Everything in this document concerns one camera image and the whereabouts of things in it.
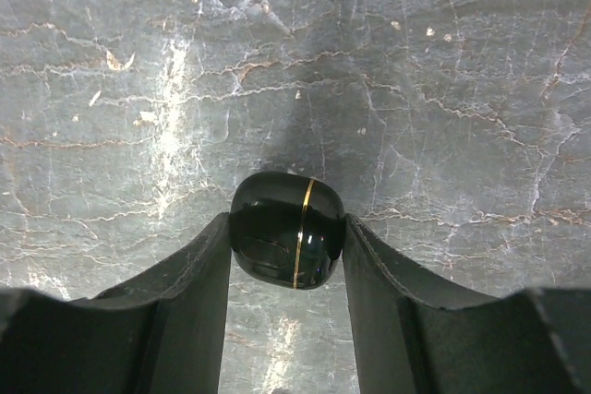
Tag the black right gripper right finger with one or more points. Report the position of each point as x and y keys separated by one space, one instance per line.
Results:
x=416 y=332

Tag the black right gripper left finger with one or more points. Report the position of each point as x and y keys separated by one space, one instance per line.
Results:
x=158 y=332

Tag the black earbud charging case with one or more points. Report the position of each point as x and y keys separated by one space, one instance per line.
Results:
x=286 y=229

